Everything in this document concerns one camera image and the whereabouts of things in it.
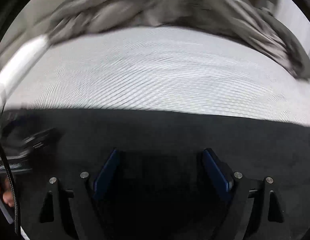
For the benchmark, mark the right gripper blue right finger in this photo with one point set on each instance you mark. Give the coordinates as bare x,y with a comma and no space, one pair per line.
219,172

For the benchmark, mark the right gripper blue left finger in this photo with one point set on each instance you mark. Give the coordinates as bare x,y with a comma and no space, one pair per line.
104,177

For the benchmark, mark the black pants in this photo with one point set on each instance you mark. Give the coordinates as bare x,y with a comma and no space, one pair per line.
160,188

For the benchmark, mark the person's left hand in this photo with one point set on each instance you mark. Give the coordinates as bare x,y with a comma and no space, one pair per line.
6,193

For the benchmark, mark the white pillow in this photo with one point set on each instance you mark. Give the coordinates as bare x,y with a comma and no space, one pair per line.
19,64

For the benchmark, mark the honeycomb patterned mattress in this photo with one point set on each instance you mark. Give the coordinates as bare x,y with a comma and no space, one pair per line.
163,69

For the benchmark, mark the grey rumpled duvet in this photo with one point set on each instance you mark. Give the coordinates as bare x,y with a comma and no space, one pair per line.
238,19

